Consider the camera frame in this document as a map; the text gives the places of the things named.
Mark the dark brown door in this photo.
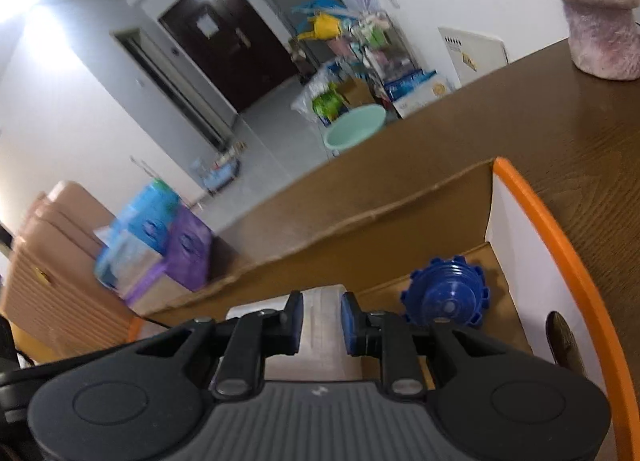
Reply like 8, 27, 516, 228
159, 0, 301, 114

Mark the purple tissue pack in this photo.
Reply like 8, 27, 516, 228
165, 206, 215, 292

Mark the pink ribbed suitcase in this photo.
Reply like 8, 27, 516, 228
0, 180, 146, 359

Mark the green plastic basin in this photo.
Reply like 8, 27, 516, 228
322, 104, 387, 152

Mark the blue ridged plastic lid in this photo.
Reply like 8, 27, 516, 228
399, 256, 490, 329

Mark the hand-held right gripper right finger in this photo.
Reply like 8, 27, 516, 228
341, 292, 531, 399

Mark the wire shelf rack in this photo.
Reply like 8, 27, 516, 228
325, 6, 416, 106

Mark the printed cardboard box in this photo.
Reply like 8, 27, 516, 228
127, 157, 640, 461

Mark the pink textured vase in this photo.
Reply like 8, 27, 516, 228
530, 0, 640, 82

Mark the white plastic container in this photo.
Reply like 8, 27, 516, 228
226, 284, 366, 382

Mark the blue white carton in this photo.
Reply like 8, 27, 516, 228
382, 70, 453, 118

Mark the blue basket of bottles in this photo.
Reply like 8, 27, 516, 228
190, 141, 246, 194

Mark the plastic bag of packets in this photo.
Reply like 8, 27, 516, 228
291, 63, 351, 124

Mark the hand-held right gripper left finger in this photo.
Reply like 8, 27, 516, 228
134, 291, 304, 399

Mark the blue tissue pack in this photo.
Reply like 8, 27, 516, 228
95, 180, 181, 292

